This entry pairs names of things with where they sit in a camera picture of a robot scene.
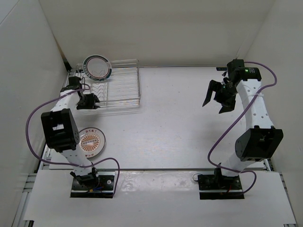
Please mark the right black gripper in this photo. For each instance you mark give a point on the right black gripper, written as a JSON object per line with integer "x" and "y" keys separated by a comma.
{"x": 228, "y": 105}

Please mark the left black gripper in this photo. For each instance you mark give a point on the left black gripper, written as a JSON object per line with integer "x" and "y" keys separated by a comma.
{"x": 93, "y": 98}

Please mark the green rimmed white plate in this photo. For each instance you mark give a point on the green rimmed white plate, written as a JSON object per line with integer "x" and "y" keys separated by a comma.
{"x": 97, "y": 68}

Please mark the orange sunburst plate front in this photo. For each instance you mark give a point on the orange sunburst plate front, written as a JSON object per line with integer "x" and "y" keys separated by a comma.
{"x": 92, "y": 141}

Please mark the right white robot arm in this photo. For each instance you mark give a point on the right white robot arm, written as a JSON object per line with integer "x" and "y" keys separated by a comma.
{"x": 261, "y": 138}

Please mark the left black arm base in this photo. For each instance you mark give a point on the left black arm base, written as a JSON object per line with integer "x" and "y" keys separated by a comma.
{"x": 104, "y": 188}

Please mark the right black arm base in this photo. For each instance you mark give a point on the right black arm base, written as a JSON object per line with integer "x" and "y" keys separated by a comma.
{"x": 219, "y": 188}

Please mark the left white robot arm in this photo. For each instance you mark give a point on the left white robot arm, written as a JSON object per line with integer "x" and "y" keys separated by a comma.
{"x": 61, "y": 132}

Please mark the small dark label plate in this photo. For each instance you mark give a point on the small dark label plate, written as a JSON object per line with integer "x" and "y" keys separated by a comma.
{"x": 221, "y": 68}

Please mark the metal wire dish rack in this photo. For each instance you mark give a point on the metal wire dish rack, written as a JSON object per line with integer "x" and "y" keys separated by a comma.
{"x": 121, "y": 91}

